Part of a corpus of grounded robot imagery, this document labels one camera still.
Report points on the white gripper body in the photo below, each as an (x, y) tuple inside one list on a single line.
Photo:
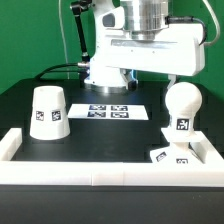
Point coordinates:
[(145, 37)]

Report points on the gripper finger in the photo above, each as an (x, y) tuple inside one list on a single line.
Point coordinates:
[(129, 77), (173, 79)]

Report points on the white lamp bulb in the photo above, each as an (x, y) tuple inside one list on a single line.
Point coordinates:
[(183, 100)]

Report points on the white lamp base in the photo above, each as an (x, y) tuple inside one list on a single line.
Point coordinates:
[(178, 151)]

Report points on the white lamp shade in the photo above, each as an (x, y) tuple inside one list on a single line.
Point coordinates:
[(49, 120)]

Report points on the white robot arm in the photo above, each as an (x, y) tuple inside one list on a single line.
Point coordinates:
[(110, 80)]

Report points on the white marker sheet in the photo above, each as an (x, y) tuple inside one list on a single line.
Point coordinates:
[(108, 112)]

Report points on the white U-shaped fence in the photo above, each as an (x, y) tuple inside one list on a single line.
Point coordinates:
[(210, 173)]

